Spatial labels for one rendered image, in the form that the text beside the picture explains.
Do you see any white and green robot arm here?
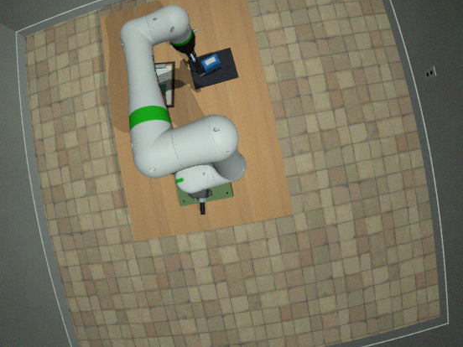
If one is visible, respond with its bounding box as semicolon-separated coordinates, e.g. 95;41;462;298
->
120;5;247;215

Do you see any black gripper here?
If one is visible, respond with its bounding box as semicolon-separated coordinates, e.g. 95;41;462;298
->
180;43;205;76

